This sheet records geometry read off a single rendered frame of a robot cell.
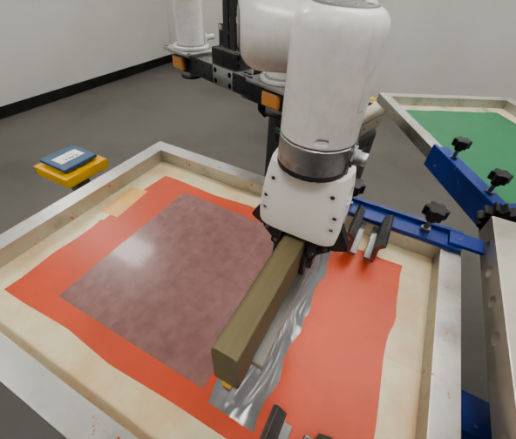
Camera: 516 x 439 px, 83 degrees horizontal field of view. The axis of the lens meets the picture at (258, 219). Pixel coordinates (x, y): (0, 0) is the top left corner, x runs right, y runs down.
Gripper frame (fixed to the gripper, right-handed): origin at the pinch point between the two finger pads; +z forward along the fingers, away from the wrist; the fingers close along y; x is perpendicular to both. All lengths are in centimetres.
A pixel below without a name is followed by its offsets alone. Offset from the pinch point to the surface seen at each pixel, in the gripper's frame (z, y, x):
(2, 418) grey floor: 109, 91, 45
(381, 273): 13.9, -14.0, -15.5
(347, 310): 13.8, -10.2, -4.4
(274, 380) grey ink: 13.6, -3.8, 11.8
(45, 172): 15, 71, -5
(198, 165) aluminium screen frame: 11.4, 36.0, -24.9
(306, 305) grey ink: 13.6, -3.6, -1.7
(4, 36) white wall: 44, 359, -149
